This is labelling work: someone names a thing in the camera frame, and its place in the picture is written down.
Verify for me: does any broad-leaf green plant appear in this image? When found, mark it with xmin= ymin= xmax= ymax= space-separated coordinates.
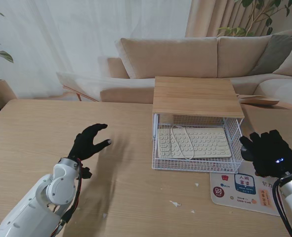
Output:
xmin=0 ymin=4 xmax=14 ymax=64

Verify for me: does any white keyboard cable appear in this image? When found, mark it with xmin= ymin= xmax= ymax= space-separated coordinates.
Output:
xmin=170 ymin=125 xmax=195 ymax=160

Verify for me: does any printed white mouse pad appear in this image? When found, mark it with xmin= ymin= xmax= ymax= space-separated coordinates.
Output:
xmin=209 ymin=161 xmax=285 ymax=217

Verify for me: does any beige drape curtain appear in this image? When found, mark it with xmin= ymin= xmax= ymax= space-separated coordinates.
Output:
xmin=185 ymin=0 xmax=292 ymax=38

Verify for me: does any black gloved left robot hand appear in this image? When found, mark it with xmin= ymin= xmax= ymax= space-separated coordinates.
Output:
xmin=68 ymin=123 xmax=112 ymax=162

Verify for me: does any black computer mouse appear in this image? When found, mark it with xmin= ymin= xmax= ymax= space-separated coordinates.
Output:
xmin=241 ymin=145 xmax=254 ymax=161

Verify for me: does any tall green leafy plant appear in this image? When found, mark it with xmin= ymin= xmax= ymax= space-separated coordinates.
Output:
xmin=217 ymin=0 xmax=292 ymax=38

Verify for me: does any tan woven planter basket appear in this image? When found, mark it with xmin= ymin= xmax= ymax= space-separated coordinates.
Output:
xmin=0 ymin=79 xmax=17 ymax=104

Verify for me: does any grey sofa cushion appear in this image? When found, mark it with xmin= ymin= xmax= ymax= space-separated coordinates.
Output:
xmin=250 ymin=34 xmax=292 ymax=76

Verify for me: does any beige fabric sofa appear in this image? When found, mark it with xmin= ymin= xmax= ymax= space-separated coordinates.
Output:
xmin=97 ymin=28 xmax=292 ymax=117

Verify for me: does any white round-key keyboard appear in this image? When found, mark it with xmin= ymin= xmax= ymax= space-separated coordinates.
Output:
xmin=157 ymin=126 xmax=233 ymax=160

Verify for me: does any black red left arm cable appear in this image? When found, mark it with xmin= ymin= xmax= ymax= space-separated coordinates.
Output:
xmin=53 ymin=159 xmax=84 ymax=235

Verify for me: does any white wire mesh drawer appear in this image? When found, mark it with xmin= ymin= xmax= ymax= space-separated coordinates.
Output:
xmin=152 ymin=116 xmax=245 ymax=173

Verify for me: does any black red right arm cable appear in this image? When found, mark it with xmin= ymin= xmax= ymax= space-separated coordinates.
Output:
xmin=271 ymin=176 xmax=292 ymax=230

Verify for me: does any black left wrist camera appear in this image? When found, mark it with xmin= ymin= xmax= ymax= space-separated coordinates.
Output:
xmin=80 ymin=166 xmax=92 ymax=180

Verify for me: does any wood top wire organizer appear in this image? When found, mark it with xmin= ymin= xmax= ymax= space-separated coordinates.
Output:
xmin=152 ymin=76 xmax=245 ymax=146

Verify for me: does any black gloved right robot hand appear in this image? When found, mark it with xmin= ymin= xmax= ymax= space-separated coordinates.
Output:
xmin=239 ymin=129 xmax=292 ymax=178

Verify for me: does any sheer white curtain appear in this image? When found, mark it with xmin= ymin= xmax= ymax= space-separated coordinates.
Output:
xmin=0 ymin=0 xmax=193 ymax=99

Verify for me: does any black red arm cable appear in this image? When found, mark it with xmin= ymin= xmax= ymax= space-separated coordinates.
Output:
xmin=271 ymin=176 xmax=292 ymax=230
xmin=53 ymin=159 xmax=84 ymax=235

